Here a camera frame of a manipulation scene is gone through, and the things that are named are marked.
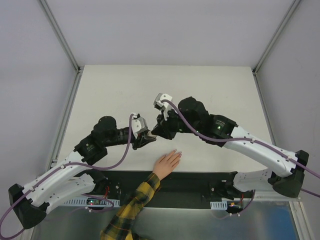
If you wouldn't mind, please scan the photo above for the beige nail polish bottle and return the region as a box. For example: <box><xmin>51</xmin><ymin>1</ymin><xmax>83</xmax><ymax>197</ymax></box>
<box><xmin>147</xmin><ymin>132</ymin><xmax>157</xmax><ymax>139</ymax></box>

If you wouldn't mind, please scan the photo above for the yellow plaid sleeve forearm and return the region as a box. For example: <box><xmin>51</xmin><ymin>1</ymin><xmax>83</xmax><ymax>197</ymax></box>
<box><xmin>100</xmin><ymin>173</ymin><xmax>161</xmax><ymax>240</ymax></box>

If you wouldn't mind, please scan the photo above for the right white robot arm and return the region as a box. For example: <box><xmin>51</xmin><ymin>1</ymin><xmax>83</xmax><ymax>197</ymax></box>
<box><xmin>151</xmin><ymin>93</ymin><xmax>309</xmax><ymax>198</ymax></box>

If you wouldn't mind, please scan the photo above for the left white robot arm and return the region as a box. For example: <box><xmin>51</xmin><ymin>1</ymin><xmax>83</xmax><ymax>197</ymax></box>
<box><xmin>8</xmin><ymin>113</ymin><xmax>157</xmax><ymax>229</ymax></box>

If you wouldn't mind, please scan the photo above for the person's hand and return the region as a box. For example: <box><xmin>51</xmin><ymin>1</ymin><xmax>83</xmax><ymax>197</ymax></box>
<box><xmin>152</xmin><ymin>149</ymin><xmax>182</xmax><ymax>181</ymax></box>

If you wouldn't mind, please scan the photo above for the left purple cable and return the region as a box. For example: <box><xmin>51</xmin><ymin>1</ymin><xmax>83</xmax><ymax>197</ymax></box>
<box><xmin>0</xmin><ymin>113</ymin><xmax>137</xmax><ymax>240</ymax></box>

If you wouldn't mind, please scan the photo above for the purple cable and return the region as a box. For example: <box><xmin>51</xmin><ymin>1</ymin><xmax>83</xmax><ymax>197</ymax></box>
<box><xmin>0</xmin><ymin>113</ymin><xmax>137</xmax><ymax>240</ymax></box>
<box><xmin>161</xmin><ymin>99</ymin><xmax>320</xmax><ymax>220</ymax></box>

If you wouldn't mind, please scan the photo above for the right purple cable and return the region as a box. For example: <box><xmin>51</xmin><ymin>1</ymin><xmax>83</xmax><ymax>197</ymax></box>
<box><xmin>161</xmin><ymin>99</ymin><xmax>320</xmax><ymax>220</ymax></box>

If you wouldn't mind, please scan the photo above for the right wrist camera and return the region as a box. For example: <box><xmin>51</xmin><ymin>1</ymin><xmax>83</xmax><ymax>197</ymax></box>
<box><xmin>153</xmin><ymin>93</ymin><xmax>173</xmax><ymax>121</ymax></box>

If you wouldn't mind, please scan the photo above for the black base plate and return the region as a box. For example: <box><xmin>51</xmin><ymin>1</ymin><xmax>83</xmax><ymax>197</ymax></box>
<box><xmin>67</xmin><ymin>169</ymin><xmax>262</xmax><ymax>210</ymax></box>

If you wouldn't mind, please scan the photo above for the left white cable duct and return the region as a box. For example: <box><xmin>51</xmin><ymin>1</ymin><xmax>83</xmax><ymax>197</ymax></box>
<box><xmin>62</xmin><ymin>196</ymin><xmax>120</xmax><ymax>208</ymax></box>

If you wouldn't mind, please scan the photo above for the white cable duct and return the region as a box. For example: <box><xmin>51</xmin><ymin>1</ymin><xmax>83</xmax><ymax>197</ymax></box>
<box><xmin>62</xmin><ymin>196</ymin><xmax>120</xmax><ymax>208</ymax></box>
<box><xmin>210</xmin><ymin>200</ymin><xmax>228</xmax><ymax>211</ymax></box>

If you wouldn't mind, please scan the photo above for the left aluminium frame rail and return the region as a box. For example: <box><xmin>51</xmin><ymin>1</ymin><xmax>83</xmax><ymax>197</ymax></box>
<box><xmin>18</xmin><ymin>69</ymin><xmax>85</xmax><ymax>240</ymax></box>

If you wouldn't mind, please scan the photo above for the aluminium frame rail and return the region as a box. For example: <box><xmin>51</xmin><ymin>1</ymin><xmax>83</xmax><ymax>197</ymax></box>
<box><xmin>252</xmin><ymin>72</ymin><xmax>316</xmax><ymax>240</ymax></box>
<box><xmin>18</xmin><ymin>69</ymin><xmax>85</xmax><ymax>240</ymax></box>

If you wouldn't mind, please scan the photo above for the right white cable duct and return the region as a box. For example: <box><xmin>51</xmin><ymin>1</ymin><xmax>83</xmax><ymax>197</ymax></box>
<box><xmin>210</xmin><ymin>200</ymin><xmax>228</xmax><ymax>211</ymax></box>

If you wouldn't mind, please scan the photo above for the right aluminium frame post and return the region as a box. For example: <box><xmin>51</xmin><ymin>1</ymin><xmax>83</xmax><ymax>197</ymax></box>
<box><xmin>252</xmin><ymin>0</ymin><xmax>303</xmax><ymax>76</ymax></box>

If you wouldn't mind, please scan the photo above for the aluminium frame post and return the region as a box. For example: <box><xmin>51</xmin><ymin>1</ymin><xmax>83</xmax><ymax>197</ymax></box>
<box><xmin>37</xmin><ymin>0</ymin><xmax>81</xmax><ymax>73</ymax></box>
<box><xmin>252</xmin><ymin>0</ymin><xmax>303</xmax><ymax>76</ymax></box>

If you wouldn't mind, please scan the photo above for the left aluminium frame post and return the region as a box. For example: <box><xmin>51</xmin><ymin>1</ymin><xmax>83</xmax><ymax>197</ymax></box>
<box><xmin>37</xmin><ymin>0</ymin><xmax>81</xmax><ymax>73</ymax></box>

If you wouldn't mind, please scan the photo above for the right aluminium frame rail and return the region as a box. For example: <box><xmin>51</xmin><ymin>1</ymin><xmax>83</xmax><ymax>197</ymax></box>
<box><xmin>252</xmin><ymin>72</ymin><xmax>316</xmax><ymax>240</ymax></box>

